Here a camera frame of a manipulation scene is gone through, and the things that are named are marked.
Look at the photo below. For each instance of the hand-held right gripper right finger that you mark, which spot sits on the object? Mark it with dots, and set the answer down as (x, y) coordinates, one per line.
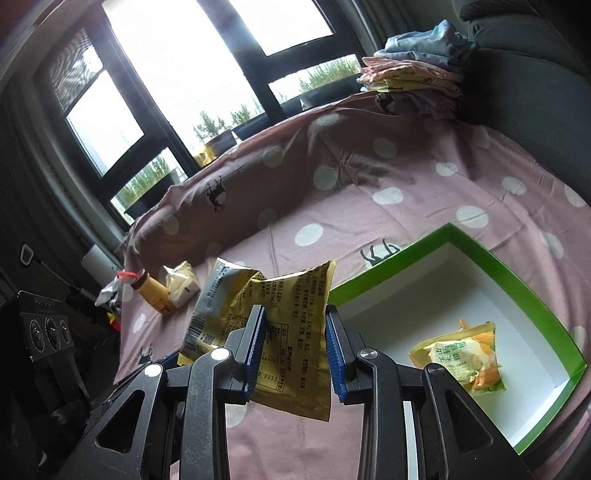
(334, 360)

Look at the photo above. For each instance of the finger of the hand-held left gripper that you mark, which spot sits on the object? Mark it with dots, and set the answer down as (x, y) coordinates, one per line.
(168, 359)

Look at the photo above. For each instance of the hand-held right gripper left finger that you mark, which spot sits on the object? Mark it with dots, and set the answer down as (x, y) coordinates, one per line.
(256, 350)

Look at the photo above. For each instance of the large gold snack packet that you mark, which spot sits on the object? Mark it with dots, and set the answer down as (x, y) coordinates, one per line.
(286, 295)

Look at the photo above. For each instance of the green yellow snack packet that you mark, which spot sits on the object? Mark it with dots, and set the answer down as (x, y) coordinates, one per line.
(457, 360)

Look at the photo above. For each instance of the green cardboard box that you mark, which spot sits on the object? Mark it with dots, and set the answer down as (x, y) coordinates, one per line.
(508, 277)

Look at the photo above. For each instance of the yellow bear bottle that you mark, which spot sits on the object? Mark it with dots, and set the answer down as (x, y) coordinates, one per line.
(154, 295)

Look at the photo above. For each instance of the red yellow bag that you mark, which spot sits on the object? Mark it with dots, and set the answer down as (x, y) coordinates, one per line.
(114, 322)

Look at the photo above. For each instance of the silver foil packet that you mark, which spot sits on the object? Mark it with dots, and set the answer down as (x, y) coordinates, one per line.
(108, 293)

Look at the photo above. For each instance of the yellow tissue pack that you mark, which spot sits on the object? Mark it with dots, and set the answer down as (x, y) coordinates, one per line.
(182, 284)

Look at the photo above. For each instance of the white stick vacuum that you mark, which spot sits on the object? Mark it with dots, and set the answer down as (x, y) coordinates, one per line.
(27, 256)

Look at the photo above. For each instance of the pink dotted bedsheet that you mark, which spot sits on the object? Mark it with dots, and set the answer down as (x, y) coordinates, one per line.
(369, 207)

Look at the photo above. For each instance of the black planter box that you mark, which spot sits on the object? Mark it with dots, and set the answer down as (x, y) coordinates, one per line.
(323, 94)
(147, 203)
(251, 127)

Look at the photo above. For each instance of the yellow plant pot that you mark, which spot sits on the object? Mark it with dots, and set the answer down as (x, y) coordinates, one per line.
(219, 145)

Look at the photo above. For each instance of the printed folded cloths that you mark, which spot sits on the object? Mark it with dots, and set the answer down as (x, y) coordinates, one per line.
(406, 78)

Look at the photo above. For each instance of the black framed window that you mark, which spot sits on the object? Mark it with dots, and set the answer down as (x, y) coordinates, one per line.
(175, 55)

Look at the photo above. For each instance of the dark grey bed cushion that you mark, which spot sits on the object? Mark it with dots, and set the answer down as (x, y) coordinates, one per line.
(531, 92)
(485, 8)

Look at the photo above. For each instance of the blue folded garment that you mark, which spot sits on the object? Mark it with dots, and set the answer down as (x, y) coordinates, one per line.
(425, 39)

